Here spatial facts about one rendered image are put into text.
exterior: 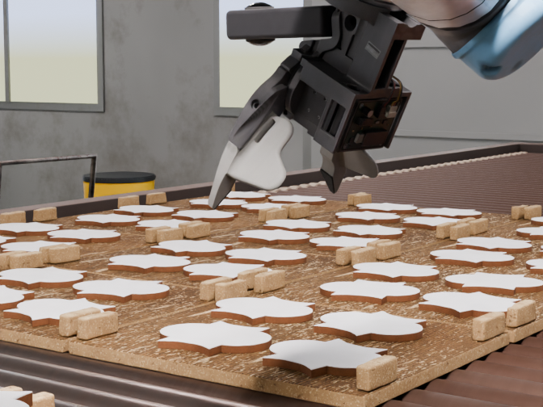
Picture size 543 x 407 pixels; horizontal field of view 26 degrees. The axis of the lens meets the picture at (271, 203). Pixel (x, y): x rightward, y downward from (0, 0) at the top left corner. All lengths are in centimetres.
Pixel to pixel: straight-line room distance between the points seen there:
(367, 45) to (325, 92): 5
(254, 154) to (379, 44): 13
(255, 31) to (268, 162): 12
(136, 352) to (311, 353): 20
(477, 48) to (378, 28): 18
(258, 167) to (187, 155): 606
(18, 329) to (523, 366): 62
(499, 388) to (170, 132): 583
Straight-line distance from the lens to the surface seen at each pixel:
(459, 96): 594
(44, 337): 146
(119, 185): 651
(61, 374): 136
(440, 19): 70
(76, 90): 755
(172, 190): 296
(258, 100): 93
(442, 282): 180
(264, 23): 97
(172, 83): 703
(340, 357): 130
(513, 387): 132
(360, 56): 91
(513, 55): 75
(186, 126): 698
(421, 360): 133
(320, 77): 91
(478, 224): 231
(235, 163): 93
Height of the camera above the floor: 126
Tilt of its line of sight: 7 degrees down
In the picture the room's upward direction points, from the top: straight up
